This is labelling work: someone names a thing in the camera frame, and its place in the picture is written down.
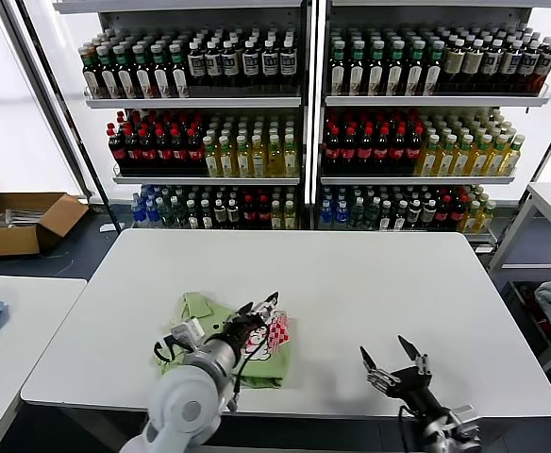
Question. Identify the dark bottle brown label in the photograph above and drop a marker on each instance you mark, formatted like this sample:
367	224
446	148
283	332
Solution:
427	214
412	214
231	213
218	213

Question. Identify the green clear drink bottle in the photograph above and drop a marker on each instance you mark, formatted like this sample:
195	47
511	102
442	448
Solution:
372	214
165	213
356	214
178	214

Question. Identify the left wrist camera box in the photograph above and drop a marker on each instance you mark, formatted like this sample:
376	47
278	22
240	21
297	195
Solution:
188	330

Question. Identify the brown cardboard box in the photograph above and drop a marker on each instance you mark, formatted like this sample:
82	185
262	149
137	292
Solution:
6	241

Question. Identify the grey metal shelving unit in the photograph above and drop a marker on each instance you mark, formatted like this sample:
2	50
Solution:
208	180
415	180

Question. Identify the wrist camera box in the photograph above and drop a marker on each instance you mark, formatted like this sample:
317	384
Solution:
464	417
188	330

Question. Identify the grey metal rails bundle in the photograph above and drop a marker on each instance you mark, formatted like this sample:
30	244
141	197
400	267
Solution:
11	218

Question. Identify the light green t-shirt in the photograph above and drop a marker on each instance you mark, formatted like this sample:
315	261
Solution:
275	363

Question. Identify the yellow tea bottle green band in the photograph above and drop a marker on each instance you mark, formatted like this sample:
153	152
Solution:
276	217
242	160
227	160
471	217
512	158
211	160
258	160
274	160
445	160
495	160
487	217
290	160
289	217
462	160
428	160
479	160

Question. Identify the white low side table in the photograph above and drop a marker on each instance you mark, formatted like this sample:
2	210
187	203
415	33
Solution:
21	330

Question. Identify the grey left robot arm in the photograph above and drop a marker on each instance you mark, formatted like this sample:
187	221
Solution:
186	406

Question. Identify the small white floor object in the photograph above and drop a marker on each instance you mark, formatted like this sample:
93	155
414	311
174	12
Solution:
107	228

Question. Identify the blue plastic drink bottle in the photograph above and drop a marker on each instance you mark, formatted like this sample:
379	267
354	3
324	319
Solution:
325	214
150	212
340	214
137	210

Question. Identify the brown tea bottle green cap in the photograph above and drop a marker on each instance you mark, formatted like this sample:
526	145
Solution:
90	75
160	75
376	71
108	75
356	71
125	75
415	71
142	75
338	71
433	71
395	71
178	75

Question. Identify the dark bottle white cap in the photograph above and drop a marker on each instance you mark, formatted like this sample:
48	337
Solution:
205	216
191	216
398	217
385	217

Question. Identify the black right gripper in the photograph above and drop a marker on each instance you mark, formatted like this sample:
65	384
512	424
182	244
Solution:
417	394

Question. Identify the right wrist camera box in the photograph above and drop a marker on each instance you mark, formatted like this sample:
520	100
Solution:
464	417

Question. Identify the black metal pole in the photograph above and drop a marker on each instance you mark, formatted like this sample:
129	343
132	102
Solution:
66	122

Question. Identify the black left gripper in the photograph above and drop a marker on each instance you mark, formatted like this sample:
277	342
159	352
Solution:
249	332

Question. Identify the cola bottle red cap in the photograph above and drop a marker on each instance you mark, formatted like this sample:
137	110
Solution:
347	151
262	214
132	151
178	151
380	151
248	214
441	214
331	151
116	151
194	151
397	151
147	151
364	151
413	151
455	214

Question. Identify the dark bottle blue-white label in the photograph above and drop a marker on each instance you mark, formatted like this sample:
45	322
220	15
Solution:
287	63
197	63
528	65
251	63
509	65
269	63
230	63
213	63
490	65

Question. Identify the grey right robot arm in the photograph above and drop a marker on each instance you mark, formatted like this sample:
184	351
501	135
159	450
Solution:
445	436

